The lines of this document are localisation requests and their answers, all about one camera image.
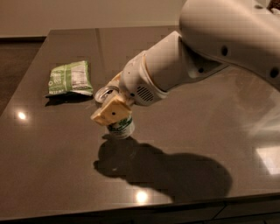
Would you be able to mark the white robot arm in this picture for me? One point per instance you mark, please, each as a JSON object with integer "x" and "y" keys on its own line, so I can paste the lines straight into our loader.
{"x": 212, "y": 35}

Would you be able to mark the green white 7up can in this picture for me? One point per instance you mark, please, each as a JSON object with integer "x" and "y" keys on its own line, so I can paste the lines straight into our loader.
{"x": 123, "y": 128}

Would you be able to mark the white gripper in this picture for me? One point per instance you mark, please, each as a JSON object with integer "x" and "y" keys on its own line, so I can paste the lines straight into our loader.
{"x": 135, "y": 79}

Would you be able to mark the green white snack bag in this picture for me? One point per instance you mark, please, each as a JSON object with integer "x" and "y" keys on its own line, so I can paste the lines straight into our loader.
{"x": 70, "y": 78}

